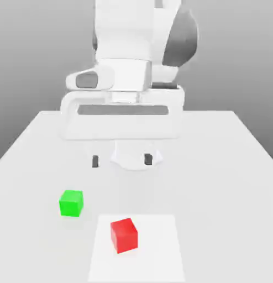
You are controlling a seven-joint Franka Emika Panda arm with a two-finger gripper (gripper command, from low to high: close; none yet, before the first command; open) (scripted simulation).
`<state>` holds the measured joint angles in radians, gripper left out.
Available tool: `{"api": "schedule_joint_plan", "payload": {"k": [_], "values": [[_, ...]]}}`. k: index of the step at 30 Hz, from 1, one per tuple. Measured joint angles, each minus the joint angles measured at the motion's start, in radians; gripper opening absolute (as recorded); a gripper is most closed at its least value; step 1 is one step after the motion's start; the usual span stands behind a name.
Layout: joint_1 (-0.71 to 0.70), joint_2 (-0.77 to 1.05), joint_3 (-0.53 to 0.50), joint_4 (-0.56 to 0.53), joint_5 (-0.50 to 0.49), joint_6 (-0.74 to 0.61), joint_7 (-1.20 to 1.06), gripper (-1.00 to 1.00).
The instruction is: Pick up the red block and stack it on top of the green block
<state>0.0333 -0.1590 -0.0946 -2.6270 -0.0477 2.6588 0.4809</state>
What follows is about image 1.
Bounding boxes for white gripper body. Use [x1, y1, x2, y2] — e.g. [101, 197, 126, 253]
[59, 87, 186, 142]

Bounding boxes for small green cube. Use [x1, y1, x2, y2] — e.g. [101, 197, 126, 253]
[59, 189, 85, 218]

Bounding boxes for small red cube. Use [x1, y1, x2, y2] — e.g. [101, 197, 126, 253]
[109, 217, 139, 255]

